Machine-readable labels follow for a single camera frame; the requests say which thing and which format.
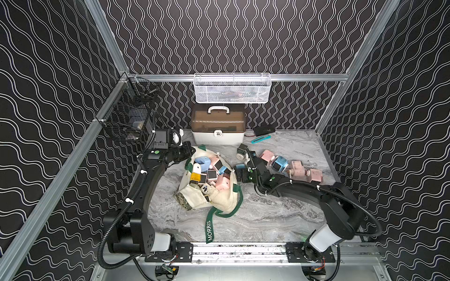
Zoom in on green pencil sharpener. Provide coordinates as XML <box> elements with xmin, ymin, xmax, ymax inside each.
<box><xmin>236</xmin><ymin>144</ymin><xmax>249</xmax><ymax>163</ymax></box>

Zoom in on blue square pencil sharpener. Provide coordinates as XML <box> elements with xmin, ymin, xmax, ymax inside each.
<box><xmin>271</xmin><ymin>156</ymin><xmax>289</xmax><ymax>173</ymax></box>

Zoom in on pink round pencil sharpener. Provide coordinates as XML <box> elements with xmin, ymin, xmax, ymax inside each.
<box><xmin>288</xmin><ymin>160</ymin><xmax>308</xmax><ymax>181</ymax></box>

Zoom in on cream tote bag green handles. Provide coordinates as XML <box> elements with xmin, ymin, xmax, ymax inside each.
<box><xmin>175</xmin><ymin>145</ymin><xmax>244</xmax><ymax>244</ymax></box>

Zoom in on pink square pencil sharpener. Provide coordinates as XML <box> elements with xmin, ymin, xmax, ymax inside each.
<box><xmin>308</xmin><ymin>169</ymin><xmax>323</xmax><ymax>184</ymax></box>

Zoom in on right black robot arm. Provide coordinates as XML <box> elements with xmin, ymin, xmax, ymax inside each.
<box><xmin>234</xmin><ymin>156</ymin><xmax>382</xmax><ymax>261</ymax></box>

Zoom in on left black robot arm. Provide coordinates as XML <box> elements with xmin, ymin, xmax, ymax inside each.
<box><xmin>97</xmin><ymin>141</ymin><xmax>196</xmax><ymax>269</ymax></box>

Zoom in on light blue pencil sharpener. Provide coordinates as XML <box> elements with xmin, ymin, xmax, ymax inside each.
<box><xmin>195</xmin><ymin>156</ymin><xmax>211</xmax><ymax>170</ymax></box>

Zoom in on yellow pencil sharpener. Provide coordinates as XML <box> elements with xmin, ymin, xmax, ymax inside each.
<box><xmin>190</xmin><ymin>163</ymin><xmax>202</xmax><ymax>183</ymax></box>

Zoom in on teal utility knife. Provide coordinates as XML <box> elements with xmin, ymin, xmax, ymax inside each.
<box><xmin>251</xmin><ymin>135</ymin><xmax>271</xmax><ymax>144</ymax></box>

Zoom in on black battery pack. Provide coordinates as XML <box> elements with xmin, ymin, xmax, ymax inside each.
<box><xmin>253</xmin><ymin>124</ymin><xmax>275</xmax><ymax>137</ymax></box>

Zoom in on brown lid white toolbox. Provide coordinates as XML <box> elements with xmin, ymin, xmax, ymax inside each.
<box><xmin>191</xmin><ymin>104</ymin><xmax>246</xmax><ymax>145</ymax></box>

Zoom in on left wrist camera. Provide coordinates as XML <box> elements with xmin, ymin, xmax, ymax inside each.
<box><xmin>152</xmin><ymin>128</ymin><xmax>184</xmax><ymax>149</ymax></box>

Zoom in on black wire basket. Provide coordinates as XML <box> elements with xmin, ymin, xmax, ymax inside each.
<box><xmin>96</xmin><ymin>76</ymin><xmax>161</xmax><ymax>143</ymax></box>

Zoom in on white wire mesh basket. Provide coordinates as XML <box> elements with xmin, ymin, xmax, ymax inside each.
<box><xmin>193</xmin><ymin>73</ymin><xmax>272</xmax><ymax>104</ymax></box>

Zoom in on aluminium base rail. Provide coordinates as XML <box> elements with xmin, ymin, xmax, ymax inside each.
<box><xmin>140</xmin><ymin>240</ymin><xmax>387</xmax><ymax>266</ymax></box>

